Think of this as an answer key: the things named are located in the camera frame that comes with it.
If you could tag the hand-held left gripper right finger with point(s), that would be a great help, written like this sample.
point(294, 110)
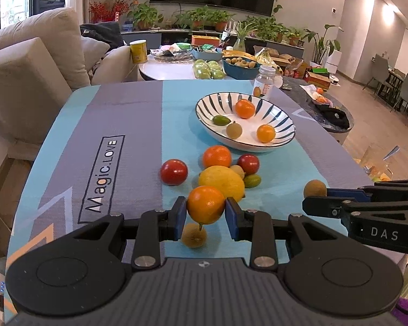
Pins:
point(230, 217)

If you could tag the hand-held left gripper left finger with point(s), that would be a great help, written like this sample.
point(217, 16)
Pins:
point(182, 215)

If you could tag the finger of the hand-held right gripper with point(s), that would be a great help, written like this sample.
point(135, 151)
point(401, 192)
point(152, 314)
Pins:
point(323, 205)
point(346, 194)

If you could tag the small smooth orange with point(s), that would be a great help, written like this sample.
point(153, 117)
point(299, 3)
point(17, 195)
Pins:
point(266, 133)
point(205, 204)

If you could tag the large bumpy tangerine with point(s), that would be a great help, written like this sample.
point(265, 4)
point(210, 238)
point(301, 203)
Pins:
point(217, 156)

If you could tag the striped white plate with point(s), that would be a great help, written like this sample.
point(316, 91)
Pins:
point(207, 108)

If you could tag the yellow lemon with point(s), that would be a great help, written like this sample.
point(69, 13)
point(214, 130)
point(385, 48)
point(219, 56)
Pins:
point(221, 178)

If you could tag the green kumquat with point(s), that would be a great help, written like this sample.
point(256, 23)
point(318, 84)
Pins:
point(252, 181)
point(221, 120)

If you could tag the glass pitcher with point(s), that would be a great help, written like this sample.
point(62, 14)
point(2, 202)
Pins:
point(375, 161)

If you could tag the large red tomato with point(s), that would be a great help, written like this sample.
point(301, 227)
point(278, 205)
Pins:
point(174, 172)

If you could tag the small red tomato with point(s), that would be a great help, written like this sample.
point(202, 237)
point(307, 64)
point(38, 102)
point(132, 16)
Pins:
point(248, 163)

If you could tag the black cloth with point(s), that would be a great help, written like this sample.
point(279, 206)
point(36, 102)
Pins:
point(333, 115)

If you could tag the dark stone coffee table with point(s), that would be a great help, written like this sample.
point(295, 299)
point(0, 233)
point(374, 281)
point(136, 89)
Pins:
point(309, 112)

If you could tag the plastic bag of oranges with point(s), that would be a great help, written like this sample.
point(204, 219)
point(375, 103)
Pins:
point(318, 95)

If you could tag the orange tangerine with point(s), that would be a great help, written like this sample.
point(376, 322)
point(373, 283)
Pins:
point(245, 108)

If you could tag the blue grey printed tablecloth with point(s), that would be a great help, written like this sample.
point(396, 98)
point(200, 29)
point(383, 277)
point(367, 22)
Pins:
point(122, 115)

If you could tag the cardboard box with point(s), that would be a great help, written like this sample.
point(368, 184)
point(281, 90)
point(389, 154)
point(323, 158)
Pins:
point(321, 78)

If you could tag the clear plastic jar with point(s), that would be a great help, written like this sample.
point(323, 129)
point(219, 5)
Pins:
point(265, 81)

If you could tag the blue fruit bowl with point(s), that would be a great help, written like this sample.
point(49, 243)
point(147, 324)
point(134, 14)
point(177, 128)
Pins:
point(241, 73)

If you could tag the white round coffee table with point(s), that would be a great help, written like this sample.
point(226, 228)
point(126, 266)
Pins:
point(170, 69)

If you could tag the pack of green apples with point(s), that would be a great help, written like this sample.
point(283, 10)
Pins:
point(207, 69)

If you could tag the tall plant in white pot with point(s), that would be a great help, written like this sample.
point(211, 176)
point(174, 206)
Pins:
point(323, 46)

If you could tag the pile of brown kiwis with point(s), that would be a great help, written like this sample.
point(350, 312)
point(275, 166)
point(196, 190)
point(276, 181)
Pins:
point(239, 62)

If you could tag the bunch of bananas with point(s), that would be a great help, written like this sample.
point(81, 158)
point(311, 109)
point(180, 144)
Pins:
point(265, 57)

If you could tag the blue plastic basket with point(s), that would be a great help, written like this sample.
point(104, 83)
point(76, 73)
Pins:
point(205, 55)

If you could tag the yellow can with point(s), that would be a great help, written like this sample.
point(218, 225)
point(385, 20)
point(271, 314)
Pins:
point(138, 51)

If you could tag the glass vase with plant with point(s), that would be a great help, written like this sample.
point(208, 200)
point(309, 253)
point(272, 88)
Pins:
point(239, 44)

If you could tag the orange box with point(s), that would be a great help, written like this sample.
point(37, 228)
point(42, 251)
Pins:
point(205, 40)

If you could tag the grey television cabinet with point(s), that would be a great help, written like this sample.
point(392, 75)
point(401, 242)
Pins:
point(173, 37)

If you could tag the row of potted plants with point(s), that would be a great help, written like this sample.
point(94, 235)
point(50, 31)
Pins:
point(275, 29)

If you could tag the grey pillow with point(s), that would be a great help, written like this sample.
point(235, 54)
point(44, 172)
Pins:
point(93, 52)

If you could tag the black bag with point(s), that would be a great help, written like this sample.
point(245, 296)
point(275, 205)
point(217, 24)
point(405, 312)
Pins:
point(102, 34)

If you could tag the potted green plant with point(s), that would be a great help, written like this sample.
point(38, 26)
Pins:
point(197, 17)
point(144, 15)
point(221, 18)

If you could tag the beige sofa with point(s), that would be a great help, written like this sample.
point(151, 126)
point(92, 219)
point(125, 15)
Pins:
point(20, 74)

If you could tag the red flower arrangement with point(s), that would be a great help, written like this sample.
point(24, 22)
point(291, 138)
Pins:
point(105, 8)

